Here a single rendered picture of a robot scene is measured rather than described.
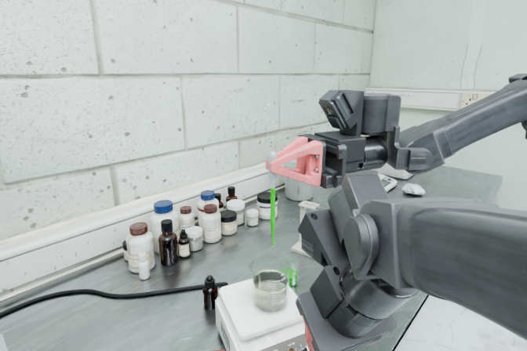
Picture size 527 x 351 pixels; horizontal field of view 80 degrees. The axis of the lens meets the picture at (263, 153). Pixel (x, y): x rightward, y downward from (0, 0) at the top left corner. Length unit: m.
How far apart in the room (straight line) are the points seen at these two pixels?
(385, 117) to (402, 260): 0.33
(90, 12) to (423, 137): 0.75
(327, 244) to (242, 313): 0.23
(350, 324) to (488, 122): 0.39
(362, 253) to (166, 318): 0.51
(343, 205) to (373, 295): 0.09
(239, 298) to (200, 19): 0.77
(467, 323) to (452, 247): 0.57
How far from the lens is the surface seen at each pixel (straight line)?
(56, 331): 0.76
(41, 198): 0.87
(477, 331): 0.76
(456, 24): 1.81
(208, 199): 0.94
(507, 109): 0.63
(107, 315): 0.75
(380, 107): 0.52
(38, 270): 0.89
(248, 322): 0.55
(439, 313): 0.77
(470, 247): 0.20
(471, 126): 0.60
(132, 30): 0.91
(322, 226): 0.39
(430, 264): 0.22
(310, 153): 0.46
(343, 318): 0.37
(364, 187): 0.34
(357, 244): 0.26
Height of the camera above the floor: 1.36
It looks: 14 degrees down
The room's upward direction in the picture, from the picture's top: straight up
